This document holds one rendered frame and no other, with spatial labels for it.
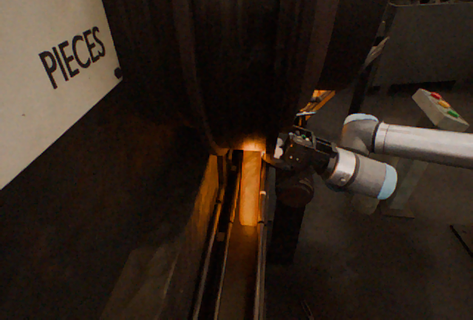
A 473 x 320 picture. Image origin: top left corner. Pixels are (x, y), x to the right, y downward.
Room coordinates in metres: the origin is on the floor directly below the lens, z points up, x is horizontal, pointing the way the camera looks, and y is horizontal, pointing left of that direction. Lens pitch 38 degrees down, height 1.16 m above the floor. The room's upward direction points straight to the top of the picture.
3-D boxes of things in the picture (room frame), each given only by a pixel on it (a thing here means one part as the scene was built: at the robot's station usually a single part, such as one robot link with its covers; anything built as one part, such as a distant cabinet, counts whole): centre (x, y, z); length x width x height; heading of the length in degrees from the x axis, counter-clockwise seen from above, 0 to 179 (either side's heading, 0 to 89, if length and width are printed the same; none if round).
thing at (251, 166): (0.41, -0.03, 0.75); 0.18 x 0.03 x 0.18; 174
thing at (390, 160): (0.98, -0.68, 0.26); 0.12 x 0.12 x 0.52
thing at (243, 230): (0.43, -0.03, 0.66); 0.19 x 0.07 x 0.01; 173
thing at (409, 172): (1.00, -0.84, 0.31); 0.24 x 0.16 x 0.62; 173
